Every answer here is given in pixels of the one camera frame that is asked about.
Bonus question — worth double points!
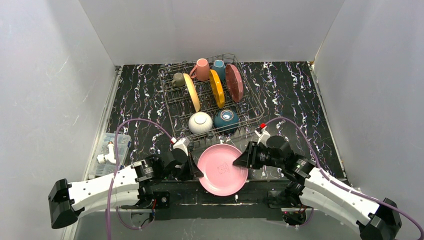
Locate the metal wire dish rack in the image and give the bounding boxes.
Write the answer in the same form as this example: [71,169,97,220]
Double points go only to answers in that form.
[158,53,266,147]

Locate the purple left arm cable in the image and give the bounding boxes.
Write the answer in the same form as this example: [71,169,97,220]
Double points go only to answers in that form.
[105,118,175,240]

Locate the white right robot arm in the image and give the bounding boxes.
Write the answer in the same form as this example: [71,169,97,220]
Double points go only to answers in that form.
[233,135,402,240]

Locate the beige ceramic mug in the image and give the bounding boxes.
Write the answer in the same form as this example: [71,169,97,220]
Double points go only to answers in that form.
[171,72,185,88]

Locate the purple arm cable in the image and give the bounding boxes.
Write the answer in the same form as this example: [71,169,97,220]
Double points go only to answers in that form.
[105,118,175,240]
[264,116,424,240]

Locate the yellow plate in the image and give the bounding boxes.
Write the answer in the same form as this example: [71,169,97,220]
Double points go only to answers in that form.
[209,69,225,108]

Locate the brown beige bowl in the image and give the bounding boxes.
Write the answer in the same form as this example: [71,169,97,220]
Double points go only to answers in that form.
[213,109,240,134]

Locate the clear plastic storage box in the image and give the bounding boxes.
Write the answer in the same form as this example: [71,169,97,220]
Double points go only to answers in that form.
[88,132,132,179]

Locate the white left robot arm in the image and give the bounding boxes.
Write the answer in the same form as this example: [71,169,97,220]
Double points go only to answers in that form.
[47,148,204,229]

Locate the white ceramic bowl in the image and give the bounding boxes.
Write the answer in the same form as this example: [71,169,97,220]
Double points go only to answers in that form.
[188,111,213,134]

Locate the blue ceramic mug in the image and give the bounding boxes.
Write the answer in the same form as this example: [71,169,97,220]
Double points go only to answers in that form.
[212,59,226,81]

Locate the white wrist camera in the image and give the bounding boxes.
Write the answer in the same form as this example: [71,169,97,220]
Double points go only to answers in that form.
[170,137,191,156]
[254,123,271,146]

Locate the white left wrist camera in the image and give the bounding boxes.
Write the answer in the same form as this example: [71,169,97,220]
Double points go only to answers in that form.
[170,137,191,156]

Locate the beige round plate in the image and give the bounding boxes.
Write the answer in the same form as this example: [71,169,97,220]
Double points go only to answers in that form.
[183,73,201,112]

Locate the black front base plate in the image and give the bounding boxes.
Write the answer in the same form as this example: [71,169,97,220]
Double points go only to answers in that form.
[109,180,319,222]

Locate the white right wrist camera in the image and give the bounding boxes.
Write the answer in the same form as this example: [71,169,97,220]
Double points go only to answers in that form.
[254,123,271,146]

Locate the pink polka dot plate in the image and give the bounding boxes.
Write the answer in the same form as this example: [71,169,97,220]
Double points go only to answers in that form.
[225,63,244,103]

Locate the pink ceramic mug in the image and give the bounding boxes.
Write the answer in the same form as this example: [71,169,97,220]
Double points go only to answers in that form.
[189,58,210,82]

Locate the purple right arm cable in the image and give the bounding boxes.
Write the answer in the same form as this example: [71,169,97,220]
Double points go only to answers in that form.
[264,116,424,240]

